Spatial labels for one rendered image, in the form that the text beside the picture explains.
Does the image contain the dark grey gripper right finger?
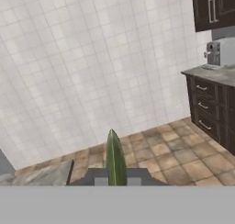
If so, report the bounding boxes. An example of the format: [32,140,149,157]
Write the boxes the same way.
[125,167,169,186]

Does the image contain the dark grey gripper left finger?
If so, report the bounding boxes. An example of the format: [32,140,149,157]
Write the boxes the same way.
[67,167,110,186]

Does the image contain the green wedge-shaped lemon slice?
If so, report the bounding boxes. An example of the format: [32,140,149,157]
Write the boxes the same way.
[106,129,128,186]

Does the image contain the dark wood base drawer cabinet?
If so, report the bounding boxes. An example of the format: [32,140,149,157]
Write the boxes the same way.
[185,73,235,156]

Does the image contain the grey coffee machine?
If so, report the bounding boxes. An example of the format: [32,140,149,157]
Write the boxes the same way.
[201,37,235,71]

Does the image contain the dark wood wall cupboard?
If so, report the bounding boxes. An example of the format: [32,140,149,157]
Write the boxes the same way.
[191,0,235,33]

